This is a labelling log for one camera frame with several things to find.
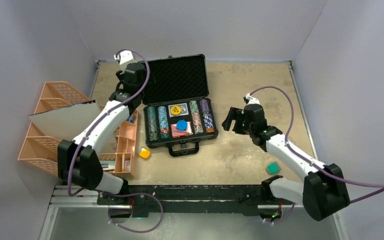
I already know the purple chip stack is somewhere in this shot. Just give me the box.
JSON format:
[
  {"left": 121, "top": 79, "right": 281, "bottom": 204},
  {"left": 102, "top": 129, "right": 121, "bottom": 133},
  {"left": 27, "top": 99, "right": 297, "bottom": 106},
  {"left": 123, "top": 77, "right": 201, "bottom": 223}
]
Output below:
[{"left": 199, "top": 99, "right": 211, "bottom": 115}]

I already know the blue playing card deck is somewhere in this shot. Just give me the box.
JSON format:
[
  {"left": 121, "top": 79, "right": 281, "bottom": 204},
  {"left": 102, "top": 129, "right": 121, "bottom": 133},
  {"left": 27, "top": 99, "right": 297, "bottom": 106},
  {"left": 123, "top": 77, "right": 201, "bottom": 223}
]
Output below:
[{"left": 168, "top": 103, "right": 189, "bottom": 118}]

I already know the yellow round button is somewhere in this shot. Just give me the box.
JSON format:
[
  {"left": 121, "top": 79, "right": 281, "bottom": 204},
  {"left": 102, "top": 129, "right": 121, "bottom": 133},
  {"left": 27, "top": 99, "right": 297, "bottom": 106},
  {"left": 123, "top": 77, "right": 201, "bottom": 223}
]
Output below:
[{"left": 170, "top": 105, "right": 182, "bottom": 116}]

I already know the blue round button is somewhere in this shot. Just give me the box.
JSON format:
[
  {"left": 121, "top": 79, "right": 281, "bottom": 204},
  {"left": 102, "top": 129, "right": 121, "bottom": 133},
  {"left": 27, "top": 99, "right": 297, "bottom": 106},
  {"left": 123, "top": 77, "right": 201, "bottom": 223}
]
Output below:
[{"left": 176, "top": 119, "right": 188, "bottom": 131}]

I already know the black poker set case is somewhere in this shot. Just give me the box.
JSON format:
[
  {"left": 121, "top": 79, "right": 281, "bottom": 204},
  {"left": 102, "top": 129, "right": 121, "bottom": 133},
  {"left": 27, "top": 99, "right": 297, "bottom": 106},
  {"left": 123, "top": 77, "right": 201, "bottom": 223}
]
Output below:
[{"left": 142, "top": 54, "right": 219, "bottom": 158}]

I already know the red playing card deck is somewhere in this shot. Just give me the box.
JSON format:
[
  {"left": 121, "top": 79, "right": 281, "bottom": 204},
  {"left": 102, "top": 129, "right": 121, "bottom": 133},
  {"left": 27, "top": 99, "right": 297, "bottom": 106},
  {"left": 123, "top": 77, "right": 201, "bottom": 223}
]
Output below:
[{"left": 170, "top": 120, "right": 193, "bottom": 138}]

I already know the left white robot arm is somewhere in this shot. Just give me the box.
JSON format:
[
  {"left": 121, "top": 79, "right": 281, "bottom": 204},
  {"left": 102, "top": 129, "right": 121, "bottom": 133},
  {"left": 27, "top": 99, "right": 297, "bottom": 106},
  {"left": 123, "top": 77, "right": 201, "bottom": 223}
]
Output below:
[{"left": 57, "top": 60, "right": 151, "bottom": 205}]

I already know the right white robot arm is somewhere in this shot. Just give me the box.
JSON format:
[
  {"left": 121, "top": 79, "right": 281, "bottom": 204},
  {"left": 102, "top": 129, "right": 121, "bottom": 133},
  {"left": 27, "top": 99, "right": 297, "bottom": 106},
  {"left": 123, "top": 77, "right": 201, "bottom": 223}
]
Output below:
[{"left": 222, "top": 104, "right": 351, "bottom": 221}]

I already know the red white chip stack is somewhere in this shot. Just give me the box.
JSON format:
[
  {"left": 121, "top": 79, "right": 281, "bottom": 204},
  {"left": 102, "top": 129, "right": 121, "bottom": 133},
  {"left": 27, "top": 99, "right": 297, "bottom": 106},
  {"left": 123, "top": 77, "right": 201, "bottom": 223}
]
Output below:
[{"left": 191, "top": 112, "right": 204, "bottom": 134}]

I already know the dark green chip stack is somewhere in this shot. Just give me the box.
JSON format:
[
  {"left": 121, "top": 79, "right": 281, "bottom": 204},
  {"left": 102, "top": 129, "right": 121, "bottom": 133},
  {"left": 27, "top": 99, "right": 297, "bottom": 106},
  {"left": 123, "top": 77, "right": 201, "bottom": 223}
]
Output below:
[{"left": 147, "top": 106, "right": 158, "bottom": 141}]

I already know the green dealer block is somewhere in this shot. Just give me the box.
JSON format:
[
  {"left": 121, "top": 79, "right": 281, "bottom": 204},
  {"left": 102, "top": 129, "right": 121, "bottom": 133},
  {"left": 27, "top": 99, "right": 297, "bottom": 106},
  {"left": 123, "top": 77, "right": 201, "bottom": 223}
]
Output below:
[{"left": 266, "top": 162, "right": 282, "bottom": 175}]

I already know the light blue chip stack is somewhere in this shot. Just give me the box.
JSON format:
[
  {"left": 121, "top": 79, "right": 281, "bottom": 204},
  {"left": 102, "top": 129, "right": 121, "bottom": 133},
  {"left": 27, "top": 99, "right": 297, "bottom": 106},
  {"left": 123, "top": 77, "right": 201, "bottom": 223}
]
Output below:
[{"left": 157, "top": 106, "right": 170, "bottom": 140}]

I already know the orange plastic desk organizer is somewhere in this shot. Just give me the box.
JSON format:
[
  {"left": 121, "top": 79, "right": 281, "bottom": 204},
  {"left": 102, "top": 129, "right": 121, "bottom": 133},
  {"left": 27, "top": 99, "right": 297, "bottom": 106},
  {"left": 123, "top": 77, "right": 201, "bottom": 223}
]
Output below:
[{"left": 98, "top": 111, "right": 140, "bottom": 178}]

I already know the yellow orange block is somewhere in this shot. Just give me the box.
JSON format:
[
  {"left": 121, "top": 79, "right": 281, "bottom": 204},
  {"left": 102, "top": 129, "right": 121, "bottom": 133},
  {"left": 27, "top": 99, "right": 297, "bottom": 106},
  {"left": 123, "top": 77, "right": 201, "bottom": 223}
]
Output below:
[{"left": 137, "top": 147, "right": 151, "bottom": 160}]

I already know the grey flat board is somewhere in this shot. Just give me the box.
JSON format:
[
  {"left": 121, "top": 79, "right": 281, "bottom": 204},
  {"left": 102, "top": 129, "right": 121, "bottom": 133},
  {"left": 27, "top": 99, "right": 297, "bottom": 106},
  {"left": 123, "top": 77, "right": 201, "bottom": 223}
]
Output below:
[{"left": 28, "top": 101, "right": 101, "bottom": 153}]

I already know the orange plastic file rack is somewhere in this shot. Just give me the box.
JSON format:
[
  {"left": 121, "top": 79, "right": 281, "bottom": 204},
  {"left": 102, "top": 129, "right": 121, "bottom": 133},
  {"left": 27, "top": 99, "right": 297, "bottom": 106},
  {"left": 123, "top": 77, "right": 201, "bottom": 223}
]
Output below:
[{"left": 18, "top": 81, "right": 103, "bottom": 176}]

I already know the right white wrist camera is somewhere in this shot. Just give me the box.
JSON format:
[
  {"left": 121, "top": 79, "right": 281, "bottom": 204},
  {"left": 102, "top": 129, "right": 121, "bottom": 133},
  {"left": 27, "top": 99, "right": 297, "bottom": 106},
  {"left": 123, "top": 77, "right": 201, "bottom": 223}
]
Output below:
[{"left": 243, "top": 93, "right": 261, "bottom": 106}]

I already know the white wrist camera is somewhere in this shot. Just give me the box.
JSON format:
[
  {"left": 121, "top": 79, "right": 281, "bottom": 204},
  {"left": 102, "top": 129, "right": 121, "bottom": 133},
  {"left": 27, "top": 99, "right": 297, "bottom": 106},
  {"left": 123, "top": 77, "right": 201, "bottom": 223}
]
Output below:
[
  {"left": 114, "top": 50, "right": 138, "bottom": 71},
  {"left": 243, "top": 93, "right": 261, "bottom": 106}
]

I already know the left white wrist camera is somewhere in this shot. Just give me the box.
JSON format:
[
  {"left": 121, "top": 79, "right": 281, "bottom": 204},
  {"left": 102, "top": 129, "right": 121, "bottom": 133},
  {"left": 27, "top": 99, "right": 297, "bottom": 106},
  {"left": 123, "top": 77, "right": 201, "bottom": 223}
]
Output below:
[{"left": 114, "top": 50, "right": 138, "bottom": 71}]

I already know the black base frame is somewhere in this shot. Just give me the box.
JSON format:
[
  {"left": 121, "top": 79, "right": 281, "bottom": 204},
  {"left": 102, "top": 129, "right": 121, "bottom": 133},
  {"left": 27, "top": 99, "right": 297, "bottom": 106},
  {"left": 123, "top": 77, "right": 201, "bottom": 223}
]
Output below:
[{"left": 97, "top": 184, "right": 291, "bottom": 218}]

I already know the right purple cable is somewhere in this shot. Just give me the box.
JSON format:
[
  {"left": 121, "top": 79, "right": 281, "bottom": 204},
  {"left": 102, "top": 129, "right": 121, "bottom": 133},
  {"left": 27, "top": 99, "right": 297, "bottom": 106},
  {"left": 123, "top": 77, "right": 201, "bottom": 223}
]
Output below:
[{"left": 248, "top": 86, "right": 384, "bottom": 226}]

